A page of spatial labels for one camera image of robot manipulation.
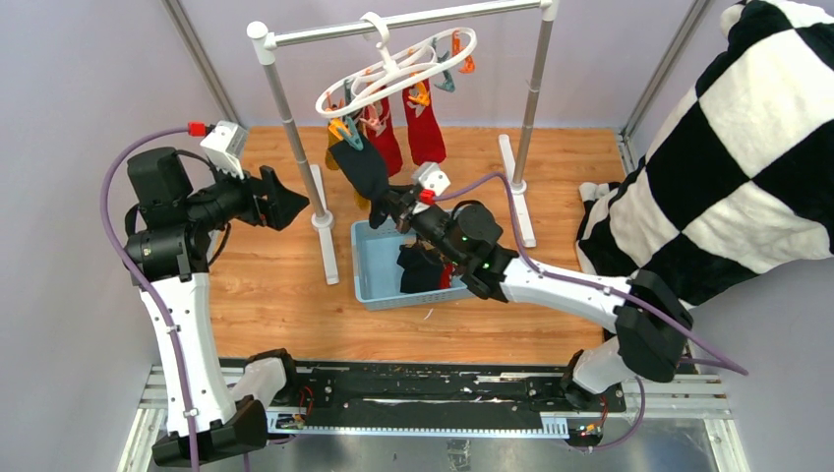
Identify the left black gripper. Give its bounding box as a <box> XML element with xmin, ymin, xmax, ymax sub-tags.
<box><xmin>182</xmin><ymin>153</ymin><xmax>307</xmax><ymax>231</ymax></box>

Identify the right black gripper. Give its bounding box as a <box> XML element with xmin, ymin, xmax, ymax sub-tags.
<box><xmin>374</xmin><ymin>184</ymin><xmax>467</xmax><ymax>267</ymax></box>

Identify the light blue plastic basket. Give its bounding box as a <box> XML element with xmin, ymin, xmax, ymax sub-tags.
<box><xmin>350</xmin><ymin>220</ymin><xmax>474</xmax><ymax>311</ymax></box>

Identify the black sock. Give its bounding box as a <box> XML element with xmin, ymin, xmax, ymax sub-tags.
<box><xmin>396</xmin><ymin>245</ymin><xmax>445</xmax><ymax>294</ymax></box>
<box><xmin>328</xmin><ymin>136</ymin><xmax>390</xmax><ymax>229</ymax></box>

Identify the red snowflake christmas sock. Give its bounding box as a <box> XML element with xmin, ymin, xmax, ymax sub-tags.
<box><xmin>439</xmin><ymin>264</ymin><xmax>454</xmax><ymax>289</ymax></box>

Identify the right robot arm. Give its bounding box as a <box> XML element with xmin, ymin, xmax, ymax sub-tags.
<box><xmin>382</xmin><ymin>185</ymin><xmax>692</xmax><ymax>411</ymax></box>

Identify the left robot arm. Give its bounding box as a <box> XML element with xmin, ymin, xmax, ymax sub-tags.
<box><xmin>124</xmin><ymin>147</ymin><xmax>309</xmax><ymax>468</ymax></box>

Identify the white round sock hanger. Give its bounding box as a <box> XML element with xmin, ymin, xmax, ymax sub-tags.
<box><xmin>315</xmin><ymin>12</ymin><xmax>478</xmax><ymax>119</ymax></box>

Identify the teal clothes peg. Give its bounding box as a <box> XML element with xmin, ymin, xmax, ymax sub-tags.
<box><xmin>336</xmin><ymin>117</ymin><xmax>364</xmax><ymax>151</ymax></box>

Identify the white grey drying rack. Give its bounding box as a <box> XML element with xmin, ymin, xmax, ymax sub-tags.
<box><xmin>247</xmin><ymin>1</ymin><xmax>560</xmax><ymax>285</ymax></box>

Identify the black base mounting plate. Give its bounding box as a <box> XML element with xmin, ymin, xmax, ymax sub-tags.
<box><xmin>270</xmin><ymin>360</ymin><xmax>626</xmax><ymax>433</ymax></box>

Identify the black white checkered blanket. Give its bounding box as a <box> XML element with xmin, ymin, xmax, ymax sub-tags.
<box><xmin>575</xmin><ymin>1</ymin><xmax>833</xmax><ymax>307</ymax></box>

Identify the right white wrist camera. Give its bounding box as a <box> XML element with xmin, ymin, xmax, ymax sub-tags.
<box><xmin>412</xmin><ymin>162</ymin><xmax>450</xmax><ymax>214</ymax></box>

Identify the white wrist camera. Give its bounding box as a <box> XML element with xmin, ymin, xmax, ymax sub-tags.
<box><xmin>412</xmin><ymin>162</ymin><xmax>450</xmax><ymax>214</ymax></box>
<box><xmin>200</xmin><ymin>121</ymin><xmax>249</xmax><ymax>180</ymax></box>

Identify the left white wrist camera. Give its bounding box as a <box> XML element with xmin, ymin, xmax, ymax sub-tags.
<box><xmin>200</xmin><ymin>121</ymin><xmax>249</xmax><ymax>180</ymax></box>

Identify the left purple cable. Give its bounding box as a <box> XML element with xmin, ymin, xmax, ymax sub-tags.
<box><xmin>99</xmin><ymin>121</ymin><xmax>301</xmax><ymax>472</ymax></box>

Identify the purple cable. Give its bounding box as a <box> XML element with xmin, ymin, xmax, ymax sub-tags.
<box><xmin>418</xmin><ymin>171</ymin><xmax>750</xmax><ymax>453</ymax></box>
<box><xmin>99</xmin><ymin>121</ymin><xmax>301</xmax><ymax>472</ymax></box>

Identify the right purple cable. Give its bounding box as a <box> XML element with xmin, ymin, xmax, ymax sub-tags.
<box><xmin>418</xmin><ymin>171</ymin><xmax>750</xmax><ymax>453</ymax></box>

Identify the aluminium frame rail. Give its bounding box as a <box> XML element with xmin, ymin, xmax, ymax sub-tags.
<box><xmin>117</xmin><ymin>364</ymin><xmax>750</xmax><ymax>472</ymax></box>

